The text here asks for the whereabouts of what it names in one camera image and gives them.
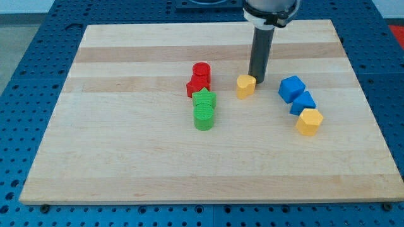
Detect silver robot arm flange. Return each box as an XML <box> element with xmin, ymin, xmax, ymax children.
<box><xmin>243</xmin><ymin>0</ymin><xmax>302</xmax><ymax>31</ymax></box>

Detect yellow hexagon block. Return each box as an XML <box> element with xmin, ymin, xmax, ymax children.
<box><xmin>295</xmin><ymin>108</ymin><xmax>324</xmax><ymax>136</ymax></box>

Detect green cylinder block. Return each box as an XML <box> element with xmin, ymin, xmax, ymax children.
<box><xmin>193</xmin><ymin>103</ymin><xmax>214</xmax><ymax>131</ymax></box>

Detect green star block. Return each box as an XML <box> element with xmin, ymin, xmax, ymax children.
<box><xmin>192</xmin><ymin>88</ymin><xmax>217</xmax><ymax>109</ymax></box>

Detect red star block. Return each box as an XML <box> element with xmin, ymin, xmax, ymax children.
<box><xmin>186</xmin><ymin>75</ymin><xmax>210</xmax><ymax>98</ymax></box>

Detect red cylinder block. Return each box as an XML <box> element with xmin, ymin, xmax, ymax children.
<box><xmin>191</xmin><ymin>62</ymin><xmax>211</xmax><ymax>83</ymax></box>

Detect wooden board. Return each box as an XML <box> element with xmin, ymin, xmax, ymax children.
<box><xmin>20</xmin><ymin>20</ymin><xmax>403</xmax><ymax>205</ymax></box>

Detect yellow heart block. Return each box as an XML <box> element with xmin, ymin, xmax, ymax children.
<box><xmin>236</xmin><ymin>74</ymin><xmax>256</xmax><ymax>100</ymax></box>

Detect blue cube block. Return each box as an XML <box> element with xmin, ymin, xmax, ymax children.
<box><xmin>278</xmin><ymin>75</ymin><xmax>306</xmax><ymax>103</ymax></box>

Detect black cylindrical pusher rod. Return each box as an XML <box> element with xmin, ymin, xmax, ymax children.
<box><xmin>248</xmin><ymin>28</ymin><xmax>274</xmax><ymax>84</ymax></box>

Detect blue triangle block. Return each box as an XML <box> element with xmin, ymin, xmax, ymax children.
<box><xmin>289</xmin><ymin>91</ymin><xmax>316</xmax><ymax>115</ymax></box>

